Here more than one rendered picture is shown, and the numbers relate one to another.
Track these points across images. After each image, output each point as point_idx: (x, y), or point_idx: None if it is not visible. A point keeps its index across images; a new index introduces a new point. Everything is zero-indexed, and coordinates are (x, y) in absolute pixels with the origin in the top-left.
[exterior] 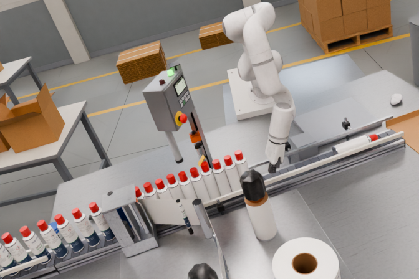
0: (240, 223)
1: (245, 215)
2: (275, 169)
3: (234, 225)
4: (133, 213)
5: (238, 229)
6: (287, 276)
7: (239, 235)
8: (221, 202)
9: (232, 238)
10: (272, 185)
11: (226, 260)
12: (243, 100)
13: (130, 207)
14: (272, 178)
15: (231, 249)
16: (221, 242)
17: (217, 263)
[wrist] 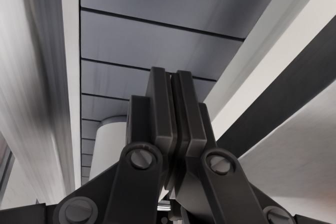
0: (277, 182)
1: (270, 171)
2: (211, 125)
3: (265, 188)
4: (34, 202)
5: (291, 188)
6: None
7: (310, 191)
8: (179, 217)
9: (297, 197)
10: (223, 66)
11: (331, 209)
12: None
13: (8, 201)
14: (233, 109)
15: (322, 202)
16: (281, 204)
17: (317, 213)
